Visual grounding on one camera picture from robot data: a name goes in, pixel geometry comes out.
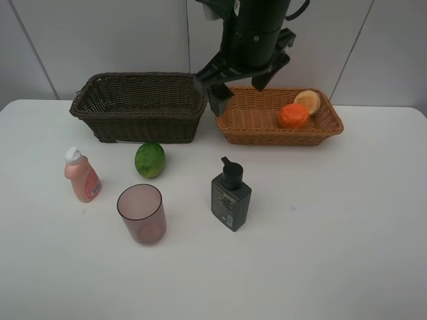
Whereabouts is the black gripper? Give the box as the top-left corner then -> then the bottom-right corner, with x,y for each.
193,28 -> 296,117

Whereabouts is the orange tangerine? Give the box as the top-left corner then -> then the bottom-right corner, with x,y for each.
278,103 -> 310,129

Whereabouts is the red yellow half peach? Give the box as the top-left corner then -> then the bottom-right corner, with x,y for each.
294,90 -> 321,116

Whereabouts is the dark green pump bottle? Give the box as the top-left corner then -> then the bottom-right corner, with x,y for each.
211,157 -> 252,232

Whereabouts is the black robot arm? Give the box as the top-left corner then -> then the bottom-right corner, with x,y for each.
193,1 -> 296,117

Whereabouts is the orange wicker basket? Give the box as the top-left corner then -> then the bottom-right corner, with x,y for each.
216,86 -> 344,147

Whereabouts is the green lime fruit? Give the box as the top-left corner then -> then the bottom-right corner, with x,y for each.
134,142 -> 165,179

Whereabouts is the dark brown wicker basket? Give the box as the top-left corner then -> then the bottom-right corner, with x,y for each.
69,72 -> 207,144

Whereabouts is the translucent pink plastic cup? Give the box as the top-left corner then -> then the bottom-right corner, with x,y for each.
117,183 -> 167,245

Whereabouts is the pink bottle white cap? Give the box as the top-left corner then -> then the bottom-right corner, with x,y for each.
64,147 -> 101,203

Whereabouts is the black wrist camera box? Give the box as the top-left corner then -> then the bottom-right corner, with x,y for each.
197,0 -> 240,21

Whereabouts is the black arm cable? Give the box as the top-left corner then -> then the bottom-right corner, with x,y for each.
285,0 -> 311,20

